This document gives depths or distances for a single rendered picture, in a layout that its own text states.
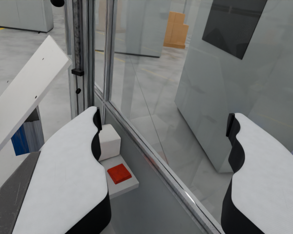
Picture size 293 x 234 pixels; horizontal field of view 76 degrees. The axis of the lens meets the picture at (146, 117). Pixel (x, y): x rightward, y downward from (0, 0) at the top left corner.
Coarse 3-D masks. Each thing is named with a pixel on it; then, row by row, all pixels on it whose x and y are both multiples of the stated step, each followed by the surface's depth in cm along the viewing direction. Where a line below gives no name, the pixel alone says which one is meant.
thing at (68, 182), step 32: (64, 128) 9; (96, 128) 9; (64, 160) 7; (96, 160) 7; (32, 192) 6; (64, 192) 6; (96, 192) 6; (32, 224) 5; (64, 224) 5; (96, 224) 6
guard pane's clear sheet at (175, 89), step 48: (96, 0) 94; (144, 0) 62; (192, 0) 46; (240, 0) 37; (288, 0) 31; (96, 48) 106; (144, 48) 67; (192, 48) 49; (240, 48) 38; (288, 48) 32; (144, 96) 73; (192, 96) 52; (240, 96) 40; (288, 96) 33; (192, 144) 55; (288, 144) 34; (192, 192) 59
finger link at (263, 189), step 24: (240, 120) 10; (240, 144) 8; (264, 144) 8; (240, 168) 7; (264, 168) 7; (288, 168) 7; (240, 192) 6; (264, 192) 6; (288, 192) 6; (240, 216) 6; (264, 216) 6; (288, 216) 6
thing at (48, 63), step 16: (48, 48) 57; (32, 64) 59; (48, 64) 51; (64, 64) 45; (16, 80) 61; (32, 80) 53; (48, 80) 46; (0, 96) 64; (16, 96) 55; (32, 96) 48; (0, 112) 57; (16, 112) 49; (0, 128) 51; (16, 128) 47; (0, 144) 47
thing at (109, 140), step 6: (102, 126) 90; (108, 126) 90; (102, 132) 86; (108, 132) 86; (114, 132) 87; (102, 138) 82; (108, 138) 83; (114, 138) 84; (120, 138) 86; (102, 144) 80; (108, 144) 82; (114, 144) 84; (102, 150) 82; (108, 150) 84; (114, 150) 86; (102, 156) 84; (108, 156) 86
